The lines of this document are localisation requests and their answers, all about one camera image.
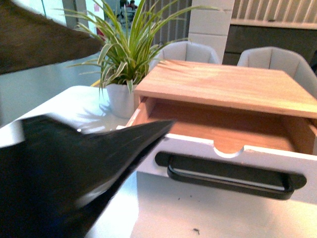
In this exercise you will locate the white plant pot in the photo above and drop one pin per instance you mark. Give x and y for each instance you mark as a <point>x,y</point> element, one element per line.
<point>121,101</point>

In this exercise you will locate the green spider plant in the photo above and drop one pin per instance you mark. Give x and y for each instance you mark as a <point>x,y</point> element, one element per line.
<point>127,52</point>

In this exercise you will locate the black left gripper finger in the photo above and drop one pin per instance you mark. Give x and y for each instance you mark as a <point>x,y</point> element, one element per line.
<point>29,40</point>

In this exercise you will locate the left beige chair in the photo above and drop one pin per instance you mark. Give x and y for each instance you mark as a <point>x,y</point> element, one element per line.
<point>186,51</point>

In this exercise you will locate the right beige chair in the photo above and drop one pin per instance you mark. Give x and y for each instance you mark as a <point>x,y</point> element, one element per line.
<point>288,61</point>

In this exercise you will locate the wooden drawer cabinet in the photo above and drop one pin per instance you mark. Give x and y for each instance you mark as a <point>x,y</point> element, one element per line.
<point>245,88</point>

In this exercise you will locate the white drawer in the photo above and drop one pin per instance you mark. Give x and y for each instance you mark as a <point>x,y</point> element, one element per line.
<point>172,209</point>
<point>272,141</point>

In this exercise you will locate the beige chair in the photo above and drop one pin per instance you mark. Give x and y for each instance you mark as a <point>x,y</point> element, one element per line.
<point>288,61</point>
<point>186,51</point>

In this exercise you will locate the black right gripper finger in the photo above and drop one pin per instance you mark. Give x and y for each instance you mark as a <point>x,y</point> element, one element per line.
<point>56,181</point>

